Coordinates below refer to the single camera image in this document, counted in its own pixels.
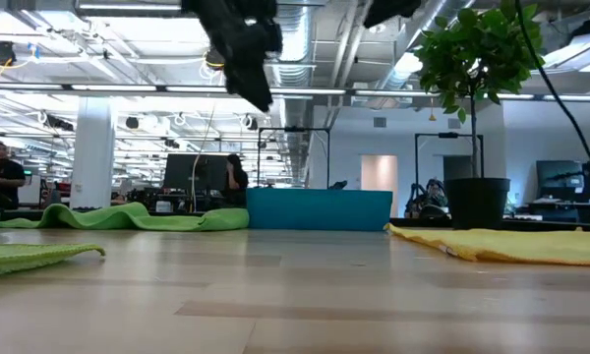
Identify black ceiling spotlight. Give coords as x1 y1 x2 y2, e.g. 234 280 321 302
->
0 40 18 68
205 46 227 72

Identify person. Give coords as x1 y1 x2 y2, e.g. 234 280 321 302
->
422 178 448 210
0 141 27 210
224 153 250 208

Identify black aluminium table frame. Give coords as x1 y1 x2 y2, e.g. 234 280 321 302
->
0 208 590 232

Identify teal knitted cloth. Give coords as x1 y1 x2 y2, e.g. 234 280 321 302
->
246 188 393 231

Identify black metal stand frame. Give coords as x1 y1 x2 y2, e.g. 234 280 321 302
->
257 126 331 190
414 131 486 181

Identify green leafy plant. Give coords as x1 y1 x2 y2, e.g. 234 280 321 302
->
415 0 545 179

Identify white pillar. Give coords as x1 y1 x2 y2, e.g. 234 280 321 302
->
70 96 117 210

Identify yellow microfiber towel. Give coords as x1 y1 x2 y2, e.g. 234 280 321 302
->
383 223 590 266

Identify green microfiber towel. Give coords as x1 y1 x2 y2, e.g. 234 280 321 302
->
0 202 251 232
0 243 106 279

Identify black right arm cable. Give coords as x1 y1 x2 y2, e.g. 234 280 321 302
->
513 0 590 188

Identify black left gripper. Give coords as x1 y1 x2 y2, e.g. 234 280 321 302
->
181 0 284 113

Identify silver ceiling duct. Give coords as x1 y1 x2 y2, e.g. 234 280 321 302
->
269 4 316 129

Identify black computer monitor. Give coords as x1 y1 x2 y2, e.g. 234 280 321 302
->
163 153 229 192

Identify dark desk monitor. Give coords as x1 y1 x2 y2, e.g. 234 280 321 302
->
535 159 590 203

